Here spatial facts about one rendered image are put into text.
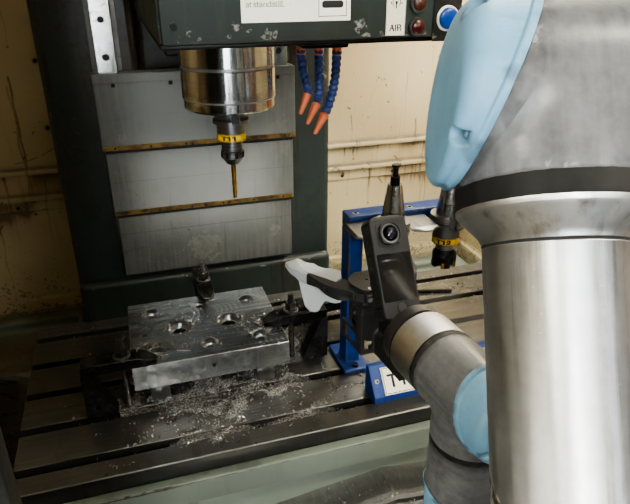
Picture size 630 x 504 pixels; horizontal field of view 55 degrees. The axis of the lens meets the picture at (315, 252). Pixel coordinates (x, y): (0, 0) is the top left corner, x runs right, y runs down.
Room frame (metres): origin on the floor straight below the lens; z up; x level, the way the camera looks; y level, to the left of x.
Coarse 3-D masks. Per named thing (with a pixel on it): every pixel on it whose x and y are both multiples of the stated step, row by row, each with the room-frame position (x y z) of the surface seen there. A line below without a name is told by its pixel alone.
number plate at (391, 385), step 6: (384, 372) 0.92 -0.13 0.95; (390, 372) 0.93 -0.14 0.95; (384, 378) 0.92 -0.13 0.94; (390, 378) 0.92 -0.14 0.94; (396, 378) 0.92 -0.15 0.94; (384, 384) 0.91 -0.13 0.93; (390, 384) 0.91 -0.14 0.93; (396, 384) 0.91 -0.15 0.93; (402, 384) 0.92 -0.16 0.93; (408, 384) 0.92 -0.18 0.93; (384, 390) 0.90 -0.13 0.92; (390, 390) 0.90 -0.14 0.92; (396, 390) 0.91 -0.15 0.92; (402, 390) 0.91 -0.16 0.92; (408, 390) 0.91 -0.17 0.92
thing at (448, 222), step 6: (432, 210) 1.04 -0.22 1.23; (432, 216) 1.02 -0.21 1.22; (438, 216) 1.01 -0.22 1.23; (438, 222) 1.01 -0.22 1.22; (444, 222) 1.00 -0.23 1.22; (450, 222) 1.01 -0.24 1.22; (456, 222) 1.01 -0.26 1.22; (438, 228) 1.01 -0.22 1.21; (444, 228) 1.00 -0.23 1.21; (450, 228) 1.01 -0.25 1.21; (456, 228) 1.01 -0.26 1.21; (462, 228) 1.01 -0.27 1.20
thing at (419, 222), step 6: (408, 216) 1.04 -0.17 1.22; (414, 216) 1.04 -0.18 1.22; (420, 216) 1.04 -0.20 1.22; (426, 216) 1.04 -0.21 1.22; (414, 222) 1.01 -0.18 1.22; (420, 222) 1.01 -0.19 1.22; (426, 222) 1.01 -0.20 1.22; (432, 222) 1.01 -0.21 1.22; (414, 228) 0.99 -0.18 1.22; (420, 228) 0.99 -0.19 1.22; (426, 228) 0.99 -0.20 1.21; (432, 228) 0.99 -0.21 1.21
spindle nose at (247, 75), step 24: (240, 48) 0.99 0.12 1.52; (264, 48) 1.02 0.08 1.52; (192, 72) 1.00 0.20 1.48; (216, 72) 0.98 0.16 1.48; (240, 72) 0.99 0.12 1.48; (264, 72) 1.02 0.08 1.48; (192, 96) 1.00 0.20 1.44; (216, 96) 0.98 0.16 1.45; (240, 96) 0.99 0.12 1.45; (264, 96) 1.01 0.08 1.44
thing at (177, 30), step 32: (160, 0) 0.83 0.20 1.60; (192, 0) 0.84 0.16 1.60; (224, 0) 0.85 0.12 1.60; (352, 0) 0.91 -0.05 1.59; (384, 0) 0.92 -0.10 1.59; (160, 32) 0.83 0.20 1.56; (192, 32) 0.84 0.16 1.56; (224, 32) 0.85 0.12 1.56; (256, 32) 0.87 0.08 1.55; (288, 32) 0.88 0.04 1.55; (320, 32) 0.90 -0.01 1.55; (352, 32) 0.91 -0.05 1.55; (384, 32) 0.92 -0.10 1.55
